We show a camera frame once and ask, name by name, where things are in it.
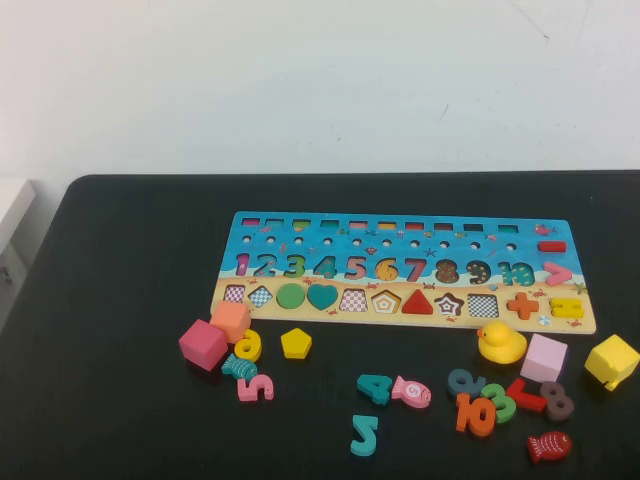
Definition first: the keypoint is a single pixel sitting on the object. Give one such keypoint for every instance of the wooden number puzzle board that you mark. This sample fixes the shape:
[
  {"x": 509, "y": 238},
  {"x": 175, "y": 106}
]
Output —
[{"x": 350, "y": 236}]

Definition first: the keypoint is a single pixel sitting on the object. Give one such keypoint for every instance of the yellow pentagon piece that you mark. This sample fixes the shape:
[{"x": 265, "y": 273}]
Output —
[{"x": 296, "y": 344}]

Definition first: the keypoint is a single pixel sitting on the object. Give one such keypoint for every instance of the teal heart piece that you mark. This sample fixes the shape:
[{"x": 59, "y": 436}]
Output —
[{"x": 321, "y": 296}]

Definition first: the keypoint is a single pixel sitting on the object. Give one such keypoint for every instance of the green circle piece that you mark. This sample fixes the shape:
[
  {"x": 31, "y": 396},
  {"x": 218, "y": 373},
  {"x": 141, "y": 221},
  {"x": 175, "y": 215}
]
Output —
[{"x": 290, "y": 296}]

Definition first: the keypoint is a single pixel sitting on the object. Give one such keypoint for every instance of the red triangle piece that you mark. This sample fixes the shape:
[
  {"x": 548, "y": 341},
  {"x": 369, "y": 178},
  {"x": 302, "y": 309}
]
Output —
[{"x": 417, "y": 305}]

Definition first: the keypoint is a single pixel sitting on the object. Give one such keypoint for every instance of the yellow number six piece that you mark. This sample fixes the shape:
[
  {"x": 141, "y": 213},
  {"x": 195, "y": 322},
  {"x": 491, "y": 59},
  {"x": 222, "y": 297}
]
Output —
[{"x": 253, "y": 351}]

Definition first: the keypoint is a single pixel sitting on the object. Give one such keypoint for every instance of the teal fish piece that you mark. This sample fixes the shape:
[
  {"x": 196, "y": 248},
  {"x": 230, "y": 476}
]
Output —
[{"x": 241, "y": 368}]

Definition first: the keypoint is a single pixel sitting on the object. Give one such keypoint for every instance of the teal number four piece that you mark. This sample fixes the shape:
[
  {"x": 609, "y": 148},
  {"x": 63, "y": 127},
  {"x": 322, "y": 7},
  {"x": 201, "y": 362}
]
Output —
[{"x": 381, "y": 389}]

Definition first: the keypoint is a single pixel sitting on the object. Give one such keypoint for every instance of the pink number five piece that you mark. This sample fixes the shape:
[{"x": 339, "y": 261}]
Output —
[{"x": 246, "y": 392}]

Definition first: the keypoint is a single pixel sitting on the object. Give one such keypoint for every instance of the pink fish piece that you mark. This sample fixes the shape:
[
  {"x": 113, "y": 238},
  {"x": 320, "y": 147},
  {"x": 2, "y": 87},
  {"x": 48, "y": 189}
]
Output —
[{"x": 412, "y": 391}]

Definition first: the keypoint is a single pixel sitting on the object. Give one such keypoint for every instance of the teal number five piece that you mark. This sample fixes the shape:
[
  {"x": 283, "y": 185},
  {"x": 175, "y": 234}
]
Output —
[{"x": 369, "y": 429}]

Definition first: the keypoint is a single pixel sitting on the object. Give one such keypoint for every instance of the orange plus sign piece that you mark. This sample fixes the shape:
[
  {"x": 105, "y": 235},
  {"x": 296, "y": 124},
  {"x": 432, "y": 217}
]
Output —
[{"x": 523, "y": 306}]

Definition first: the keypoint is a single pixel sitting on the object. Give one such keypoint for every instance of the orange number ten piece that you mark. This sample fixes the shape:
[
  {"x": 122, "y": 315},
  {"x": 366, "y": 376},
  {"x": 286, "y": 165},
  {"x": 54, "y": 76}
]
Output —
[{"x": 464, "y": 412}]

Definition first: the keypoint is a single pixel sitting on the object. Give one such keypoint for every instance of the red minus sign piece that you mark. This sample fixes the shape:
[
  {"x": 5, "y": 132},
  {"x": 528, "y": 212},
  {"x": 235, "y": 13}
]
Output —
[{"x": 552, "y": 247}]

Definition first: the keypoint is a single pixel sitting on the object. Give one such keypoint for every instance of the pink greater-than sign piece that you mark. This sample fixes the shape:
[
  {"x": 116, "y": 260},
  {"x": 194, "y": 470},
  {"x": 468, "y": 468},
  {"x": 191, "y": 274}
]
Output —
[{"x": 554, "y": 275}]

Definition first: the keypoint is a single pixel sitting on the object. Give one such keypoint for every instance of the yellow equals sign piece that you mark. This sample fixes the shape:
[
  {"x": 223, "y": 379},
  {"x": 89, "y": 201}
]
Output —
[{"x": 556, "y": 308}]

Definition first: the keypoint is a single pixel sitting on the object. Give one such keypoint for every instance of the green number three piece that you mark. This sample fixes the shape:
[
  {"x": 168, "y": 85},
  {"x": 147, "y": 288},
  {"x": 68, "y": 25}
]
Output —
[{"x": 506, "y": 405}]

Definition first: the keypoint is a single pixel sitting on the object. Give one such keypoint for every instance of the red number seven piece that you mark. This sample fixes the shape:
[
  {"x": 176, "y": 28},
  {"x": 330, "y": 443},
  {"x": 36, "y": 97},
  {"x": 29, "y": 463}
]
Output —
[{"x": 531, "y": 402}]

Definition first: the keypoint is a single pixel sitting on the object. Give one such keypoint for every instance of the brown number eight piece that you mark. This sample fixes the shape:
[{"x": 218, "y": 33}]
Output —
[{"x": 559, "y": 400}]

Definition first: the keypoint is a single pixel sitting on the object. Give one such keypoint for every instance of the red fish piece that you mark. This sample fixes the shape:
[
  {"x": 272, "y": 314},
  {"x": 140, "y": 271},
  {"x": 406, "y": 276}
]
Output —
[{"x": 550, "y": 446}]

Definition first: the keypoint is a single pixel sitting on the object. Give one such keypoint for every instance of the orange cube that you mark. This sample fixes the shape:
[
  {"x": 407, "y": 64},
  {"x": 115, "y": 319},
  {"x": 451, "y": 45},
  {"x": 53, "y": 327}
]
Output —
[{"x": 231, "y": 320}]

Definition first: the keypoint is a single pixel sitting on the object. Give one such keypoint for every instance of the magenta cube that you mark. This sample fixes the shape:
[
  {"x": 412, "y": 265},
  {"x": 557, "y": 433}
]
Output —
[{"x": 201, "y": 344}]

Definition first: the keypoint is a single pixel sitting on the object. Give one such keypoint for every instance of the grey-blue number nine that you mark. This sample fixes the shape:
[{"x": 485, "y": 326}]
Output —
[{"x": 457, "y": 385}]

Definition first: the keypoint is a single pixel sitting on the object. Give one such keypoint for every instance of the yellow rubber duck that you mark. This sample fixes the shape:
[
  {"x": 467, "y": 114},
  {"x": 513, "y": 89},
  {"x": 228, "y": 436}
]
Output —
[{"x": 502, "y": 346}]

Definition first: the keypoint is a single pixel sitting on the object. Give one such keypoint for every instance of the light pink cube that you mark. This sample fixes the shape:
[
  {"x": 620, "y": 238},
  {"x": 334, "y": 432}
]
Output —
[{"x": 544, "y": 357}]

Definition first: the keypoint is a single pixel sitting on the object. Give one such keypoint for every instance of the white cabinet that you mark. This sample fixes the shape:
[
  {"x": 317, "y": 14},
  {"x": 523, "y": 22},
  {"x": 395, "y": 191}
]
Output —
[{"x": 12, "y": 220}]

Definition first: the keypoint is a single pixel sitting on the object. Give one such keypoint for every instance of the yellow cube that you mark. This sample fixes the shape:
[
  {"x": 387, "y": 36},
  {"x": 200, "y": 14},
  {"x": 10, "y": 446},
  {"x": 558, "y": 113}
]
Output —
[{"x": 612, "y": 361}]

